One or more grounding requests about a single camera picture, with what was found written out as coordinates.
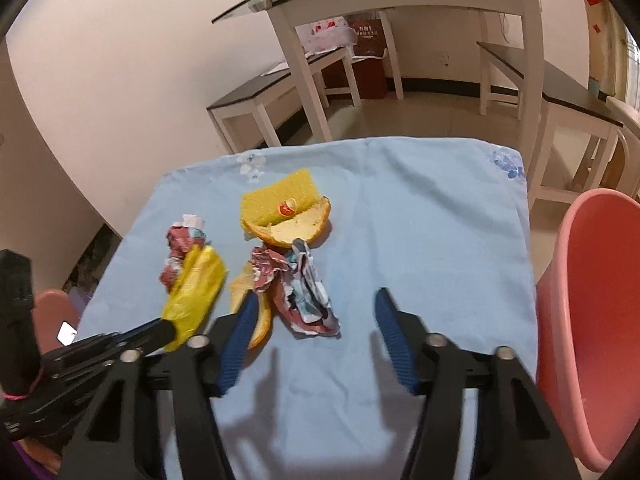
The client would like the yellow plastic wrapper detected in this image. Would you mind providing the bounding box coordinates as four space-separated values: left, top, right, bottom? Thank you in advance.
162 244 227 352

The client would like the pink plastic trash bin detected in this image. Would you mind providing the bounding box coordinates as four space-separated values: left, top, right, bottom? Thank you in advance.
537 188 639 472

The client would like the red white snack wrapper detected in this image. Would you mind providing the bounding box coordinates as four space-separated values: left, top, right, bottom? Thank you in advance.
250 238 341 337

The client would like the light blue tablecloth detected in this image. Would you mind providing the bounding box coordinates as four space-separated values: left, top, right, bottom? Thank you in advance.
78 138 537 479

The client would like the yellow foam sponge pad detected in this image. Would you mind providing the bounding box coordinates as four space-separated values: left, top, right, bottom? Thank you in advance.
240 168 321 231

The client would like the orange peel half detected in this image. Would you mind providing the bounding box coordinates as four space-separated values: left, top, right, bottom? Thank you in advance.
245 196 331 248

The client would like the black-top bench right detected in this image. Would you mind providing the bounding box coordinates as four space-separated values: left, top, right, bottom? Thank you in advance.
477 41 626 211

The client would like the black-top bench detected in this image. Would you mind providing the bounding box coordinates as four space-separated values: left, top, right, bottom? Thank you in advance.
207 47 361 153
477 41 626 211

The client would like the dark red paper bag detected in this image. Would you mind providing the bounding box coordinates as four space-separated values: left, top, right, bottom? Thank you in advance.
346 16 388 100

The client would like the black-top bench left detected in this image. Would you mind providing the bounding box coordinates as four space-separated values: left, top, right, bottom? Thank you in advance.
207 47 361 153

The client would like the white plastic stool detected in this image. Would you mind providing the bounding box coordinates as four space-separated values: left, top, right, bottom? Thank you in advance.
569 95 640 201

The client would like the white glass-top dining table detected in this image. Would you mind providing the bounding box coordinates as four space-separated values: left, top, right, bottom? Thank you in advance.
210 0 583 172

